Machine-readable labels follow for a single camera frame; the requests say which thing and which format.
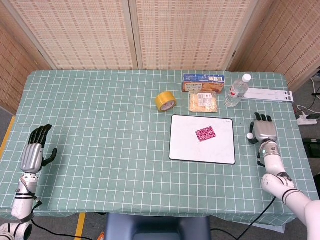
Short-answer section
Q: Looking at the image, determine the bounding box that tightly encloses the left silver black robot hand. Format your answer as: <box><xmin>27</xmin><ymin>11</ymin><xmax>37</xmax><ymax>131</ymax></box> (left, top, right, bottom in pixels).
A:
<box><xmin>19</xmin><ymin>123</ymin><xmax>58</xmax><ymax>174</ymax></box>

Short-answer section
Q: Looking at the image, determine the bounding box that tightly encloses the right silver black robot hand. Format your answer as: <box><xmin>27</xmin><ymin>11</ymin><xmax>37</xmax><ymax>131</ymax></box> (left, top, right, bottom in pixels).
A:
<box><xmin>245</xmin><ymin>112</ymin><xmax>279</xmax><ymax>146</ymax></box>

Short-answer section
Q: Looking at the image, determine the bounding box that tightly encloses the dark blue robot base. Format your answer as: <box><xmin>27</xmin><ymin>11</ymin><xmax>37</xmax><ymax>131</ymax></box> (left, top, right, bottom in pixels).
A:
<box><xmin>104</xmin><ymin>212</ymin><xmax>212</xmax><ymax>240</ymax></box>

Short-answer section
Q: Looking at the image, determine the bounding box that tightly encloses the white board black edge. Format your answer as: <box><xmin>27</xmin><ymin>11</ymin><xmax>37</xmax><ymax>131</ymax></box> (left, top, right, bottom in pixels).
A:
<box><xmin>168</xmin><ymin>114</ymin><xmax>237</xmax><ymax>166</ymax></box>

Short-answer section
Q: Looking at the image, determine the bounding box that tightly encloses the long flat white box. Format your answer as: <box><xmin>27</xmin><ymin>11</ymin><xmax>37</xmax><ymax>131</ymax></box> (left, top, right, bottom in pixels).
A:
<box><xmin>242</xmin><ymin>87</ymin><xmax>296</xmax><ymax>103</ymax></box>

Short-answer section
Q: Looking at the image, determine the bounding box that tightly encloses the white power strip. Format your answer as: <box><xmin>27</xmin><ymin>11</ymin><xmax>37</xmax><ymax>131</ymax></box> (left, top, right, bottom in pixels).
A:
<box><xmin>296</xmin><ymin>112</ymin><xmax>319</xmax><ymax>126</ymax></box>

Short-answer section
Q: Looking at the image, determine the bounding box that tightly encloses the clear plastic water bottle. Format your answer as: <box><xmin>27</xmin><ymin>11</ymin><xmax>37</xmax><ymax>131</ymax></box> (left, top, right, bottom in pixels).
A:
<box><xmin>223</xmin><ymin>73</ymin><xmax>252</xmax><ymax>108</ymax></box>

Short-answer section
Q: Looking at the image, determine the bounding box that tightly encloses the black box on floor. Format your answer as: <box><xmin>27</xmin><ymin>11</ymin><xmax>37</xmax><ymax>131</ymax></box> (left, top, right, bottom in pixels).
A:
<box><xmin>302</xmin><ymin>138</ymin><xmax>320</xmax><ymax>159</ymax></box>

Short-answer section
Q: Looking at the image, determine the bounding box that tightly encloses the clear bag of snacks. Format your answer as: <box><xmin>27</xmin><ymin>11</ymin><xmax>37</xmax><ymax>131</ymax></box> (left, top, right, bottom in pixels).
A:
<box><xmin>187</xmin><ymin>90</ymin><xmax>220</xmax><ymax>114</ymax></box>

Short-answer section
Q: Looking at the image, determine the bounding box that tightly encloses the orange blue cookie box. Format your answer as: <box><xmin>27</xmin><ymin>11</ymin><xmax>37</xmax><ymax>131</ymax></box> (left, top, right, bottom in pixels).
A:
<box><xmin>182</xmin><ymin>73</ymin><xmax>226</xmax><ymax>94</ymax></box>

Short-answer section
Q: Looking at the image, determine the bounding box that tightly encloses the green checked tablecloth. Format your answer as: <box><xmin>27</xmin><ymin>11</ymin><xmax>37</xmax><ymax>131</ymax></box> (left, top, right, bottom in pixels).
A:
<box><xmin>0</xmin><ymin>69</ymin><xmax>320</xmax><ymax>226</ymax></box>

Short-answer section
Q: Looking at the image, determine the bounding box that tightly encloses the yellow packing tape roll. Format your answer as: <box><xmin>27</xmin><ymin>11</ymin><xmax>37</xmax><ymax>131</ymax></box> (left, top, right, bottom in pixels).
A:
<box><xmin>154</xmin><ymin>91</ymin><xmax>177</xmax><ymax>113</ymax></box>

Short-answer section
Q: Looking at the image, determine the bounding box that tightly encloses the bamboo folding screen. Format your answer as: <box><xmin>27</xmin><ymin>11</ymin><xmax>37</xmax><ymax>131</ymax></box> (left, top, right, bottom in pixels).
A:
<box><xmin>0</xmin><ymin>0</ymin><xmax>320</xmax><ymax>116</ymax></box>

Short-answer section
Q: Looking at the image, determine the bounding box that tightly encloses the white floor cable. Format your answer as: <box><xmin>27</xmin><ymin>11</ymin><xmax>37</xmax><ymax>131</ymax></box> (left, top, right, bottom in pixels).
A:
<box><xmin>295</xmin><ymin>77</ymin><xmax>320</xmax><ymax>119</ymax></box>

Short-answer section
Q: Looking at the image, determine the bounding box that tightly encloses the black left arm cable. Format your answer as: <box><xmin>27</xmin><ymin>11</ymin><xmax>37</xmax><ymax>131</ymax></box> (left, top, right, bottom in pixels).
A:
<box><xmin>30</xmin><ymin>214</ymin><xmax>94</xmax><ymax>240</ymax></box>

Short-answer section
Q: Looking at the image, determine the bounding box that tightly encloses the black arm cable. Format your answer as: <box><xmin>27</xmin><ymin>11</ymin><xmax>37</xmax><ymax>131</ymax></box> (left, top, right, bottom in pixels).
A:
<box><xmin>30</xmin><ymin>214</ymin><xmax>94</xmax><ymax>240</ymax></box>
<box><xmin>234</xmin><ymin>194</ymin><xmax>278</xmax><ymax>240</ymax></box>

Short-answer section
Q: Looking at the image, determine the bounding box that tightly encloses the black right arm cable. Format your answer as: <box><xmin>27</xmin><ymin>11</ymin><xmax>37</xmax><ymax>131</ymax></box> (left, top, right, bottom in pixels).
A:
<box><xmin>234</xmin><ymin>194</ymin><xmax>278</xmax><ymax>240</ymax></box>

